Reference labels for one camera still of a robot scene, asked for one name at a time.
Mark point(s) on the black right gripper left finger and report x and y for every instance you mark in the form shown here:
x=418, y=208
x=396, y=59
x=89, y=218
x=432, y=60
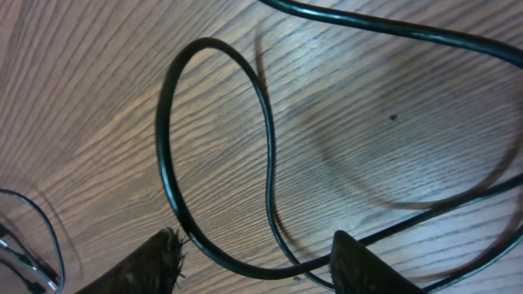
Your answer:
x=153, y=268

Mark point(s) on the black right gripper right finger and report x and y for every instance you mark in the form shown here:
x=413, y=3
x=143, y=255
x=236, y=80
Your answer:
x=356, y=270

